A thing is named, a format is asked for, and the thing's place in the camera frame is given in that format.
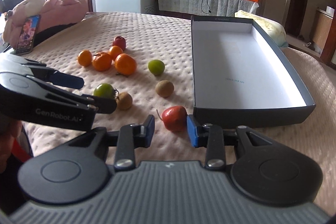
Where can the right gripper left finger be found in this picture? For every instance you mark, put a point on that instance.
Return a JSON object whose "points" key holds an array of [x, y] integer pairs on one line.
{"points": [[78, 169]]}

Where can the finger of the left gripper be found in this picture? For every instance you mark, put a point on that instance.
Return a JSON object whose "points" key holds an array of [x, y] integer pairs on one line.
{"points": [[69, 81], [102, 104]]}

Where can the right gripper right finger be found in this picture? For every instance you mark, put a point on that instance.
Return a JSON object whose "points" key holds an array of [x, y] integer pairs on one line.
{"points": [[262, 169]]}

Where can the green fruit with stem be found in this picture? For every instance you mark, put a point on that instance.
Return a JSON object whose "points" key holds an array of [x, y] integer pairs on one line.
{"points": [[105, 90]]}

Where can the brown kiwi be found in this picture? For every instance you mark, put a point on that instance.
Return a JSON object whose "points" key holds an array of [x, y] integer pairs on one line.
{"points": [[164, 88], [124, 101]]}

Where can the orange tangerine with leaf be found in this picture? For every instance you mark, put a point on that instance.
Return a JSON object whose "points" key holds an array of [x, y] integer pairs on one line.
{"points": [[102, 61]]}

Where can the large orange tangerine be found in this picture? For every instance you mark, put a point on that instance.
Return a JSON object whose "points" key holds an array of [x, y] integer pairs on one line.
{"points": [[125, 64]]}

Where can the small orange tangerine back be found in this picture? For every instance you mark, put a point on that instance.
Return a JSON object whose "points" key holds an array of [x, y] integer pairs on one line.
{"points": [[114, 51]]}

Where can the green round fruit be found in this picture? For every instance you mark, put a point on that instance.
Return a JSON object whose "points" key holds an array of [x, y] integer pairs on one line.
{"points": [[156, 67]]}

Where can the dark red small apple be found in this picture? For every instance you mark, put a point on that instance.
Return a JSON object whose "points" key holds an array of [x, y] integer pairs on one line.
{"points": [[119, 41]]}

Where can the red apple with stem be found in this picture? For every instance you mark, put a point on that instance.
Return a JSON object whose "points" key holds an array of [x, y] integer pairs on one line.
{"points": [[174, 118]]}

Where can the grey cardboard box lid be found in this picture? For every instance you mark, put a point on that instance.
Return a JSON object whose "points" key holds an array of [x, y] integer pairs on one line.
{"points": [[241, 76]]}

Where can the person's hand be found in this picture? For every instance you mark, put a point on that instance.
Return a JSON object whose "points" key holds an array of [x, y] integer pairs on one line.
{"points": [[10, 130]]}

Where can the smartphone with lit screen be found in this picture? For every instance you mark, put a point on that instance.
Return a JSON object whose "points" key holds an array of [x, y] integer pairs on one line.
{"points": [[26, 38]]}

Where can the pink quilted table cover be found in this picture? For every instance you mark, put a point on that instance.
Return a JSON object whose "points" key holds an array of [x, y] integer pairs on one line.
{"points": [[150, 37]]}

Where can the pink plush toy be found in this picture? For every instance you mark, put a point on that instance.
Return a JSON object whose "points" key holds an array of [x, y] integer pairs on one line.
{"points": [[55, 15]]}

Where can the cloth covered tv cabinet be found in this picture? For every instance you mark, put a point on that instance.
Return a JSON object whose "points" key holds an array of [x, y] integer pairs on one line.
{"points": [[208, 7]]}

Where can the napa cabbage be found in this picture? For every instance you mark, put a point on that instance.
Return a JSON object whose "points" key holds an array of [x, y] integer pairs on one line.
{"points": [[274, 29]]}

